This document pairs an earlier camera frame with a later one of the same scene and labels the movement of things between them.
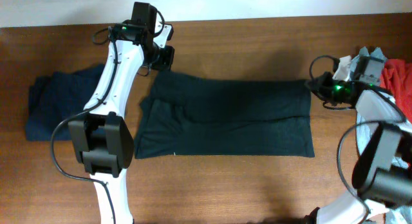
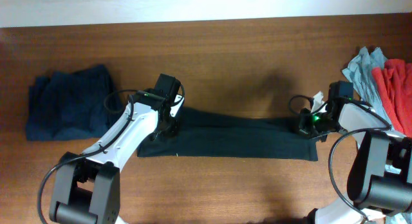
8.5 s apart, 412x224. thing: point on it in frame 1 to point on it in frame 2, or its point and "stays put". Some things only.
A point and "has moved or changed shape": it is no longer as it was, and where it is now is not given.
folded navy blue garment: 53,96 stays put
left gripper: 167,60 to 172,131
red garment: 396,79 stays put
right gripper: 321,83 to 304,128
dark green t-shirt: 186,117 has moved or changed shape
